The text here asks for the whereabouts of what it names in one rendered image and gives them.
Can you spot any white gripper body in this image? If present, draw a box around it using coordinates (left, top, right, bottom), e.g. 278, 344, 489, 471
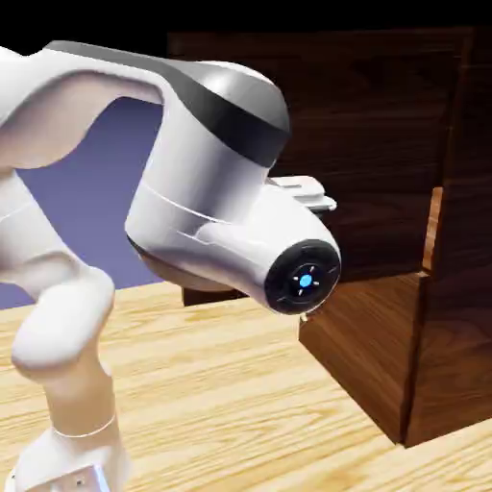
267, 175, 338, 213

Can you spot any large dark wood cabinet door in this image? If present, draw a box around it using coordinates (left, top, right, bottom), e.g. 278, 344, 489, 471
167, 32, 464, 283

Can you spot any small dark wood cabinet door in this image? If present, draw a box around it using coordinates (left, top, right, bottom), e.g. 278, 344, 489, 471
298, 271, 427, 444

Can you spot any dark wood cabinet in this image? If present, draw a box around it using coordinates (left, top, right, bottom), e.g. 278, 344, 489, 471
167, 25, 492, 450

